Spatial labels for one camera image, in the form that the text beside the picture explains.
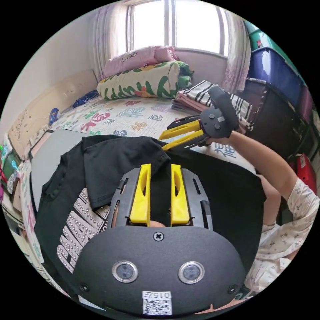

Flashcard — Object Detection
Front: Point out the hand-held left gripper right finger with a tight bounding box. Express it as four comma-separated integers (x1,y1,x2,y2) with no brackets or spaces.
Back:
170,164,192,227

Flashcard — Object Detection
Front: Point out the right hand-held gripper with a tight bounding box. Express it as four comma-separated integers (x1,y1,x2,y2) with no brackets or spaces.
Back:
159,107,240,152

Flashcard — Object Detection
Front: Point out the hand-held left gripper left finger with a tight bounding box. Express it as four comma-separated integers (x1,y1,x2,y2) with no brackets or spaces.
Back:
129,163,152,227

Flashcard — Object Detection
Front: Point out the black t-shirt with studded print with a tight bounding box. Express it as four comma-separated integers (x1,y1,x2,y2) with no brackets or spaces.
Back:
34,134,267,302

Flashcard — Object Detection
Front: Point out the person's right forearm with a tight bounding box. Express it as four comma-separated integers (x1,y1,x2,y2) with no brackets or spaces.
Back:
230,130,300,200

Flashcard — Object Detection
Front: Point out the person's right hand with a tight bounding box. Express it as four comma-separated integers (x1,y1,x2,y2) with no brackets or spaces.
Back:
205,130,242,147

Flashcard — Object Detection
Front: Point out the pile of clothes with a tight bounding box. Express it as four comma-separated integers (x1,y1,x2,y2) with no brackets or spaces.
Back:
171,80,254,132

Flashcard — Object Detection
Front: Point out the bed with printed sheet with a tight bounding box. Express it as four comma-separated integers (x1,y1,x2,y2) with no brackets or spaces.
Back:
6,67,259,310

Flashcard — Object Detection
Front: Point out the folded quilt with green print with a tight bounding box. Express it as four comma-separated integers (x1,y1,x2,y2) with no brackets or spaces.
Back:
96,61,194,100

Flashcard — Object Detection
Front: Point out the pink pillow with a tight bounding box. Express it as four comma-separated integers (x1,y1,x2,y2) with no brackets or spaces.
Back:
103,45,180,77

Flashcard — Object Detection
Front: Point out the dark brown storage box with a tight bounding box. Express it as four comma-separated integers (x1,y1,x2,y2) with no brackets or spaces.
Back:
240,78,309,160

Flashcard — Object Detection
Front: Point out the pale pink curtain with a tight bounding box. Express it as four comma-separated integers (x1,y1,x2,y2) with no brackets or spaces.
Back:
221,10,252,94
94,4,130,80

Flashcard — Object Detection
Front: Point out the grey flat folding board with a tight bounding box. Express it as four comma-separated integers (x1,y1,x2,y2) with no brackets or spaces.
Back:
29,129,87,213

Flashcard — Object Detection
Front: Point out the dark blue printed cloth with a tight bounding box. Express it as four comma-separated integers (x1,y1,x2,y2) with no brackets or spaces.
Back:
72,90,100,108

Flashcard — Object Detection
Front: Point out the person's body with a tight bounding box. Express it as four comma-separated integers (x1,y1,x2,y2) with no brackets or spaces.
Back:
244,174,320,300

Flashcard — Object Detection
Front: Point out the window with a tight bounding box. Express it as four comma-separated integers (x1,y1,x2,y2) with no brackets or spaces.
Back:
126,0,229,57

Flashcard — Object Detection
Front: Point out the blue plastic storage bin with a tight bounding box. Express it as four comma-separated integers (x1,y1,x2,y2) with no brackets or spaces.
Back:
247,47,307,108

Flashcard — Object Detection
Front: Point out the green plastic storage bin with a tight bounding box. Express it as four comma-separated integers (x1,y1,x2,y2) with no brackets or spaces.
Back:
244,20,283,53

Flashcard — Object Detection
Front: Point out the red plastic container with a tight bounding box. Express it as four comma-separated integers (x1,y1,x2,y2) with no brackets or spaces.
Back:
287,153,317,195

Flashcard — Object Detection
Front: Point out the purple plastic storage bin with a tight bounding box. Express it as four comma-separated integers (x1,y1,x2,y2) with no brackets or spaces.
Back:
299,85,314,123

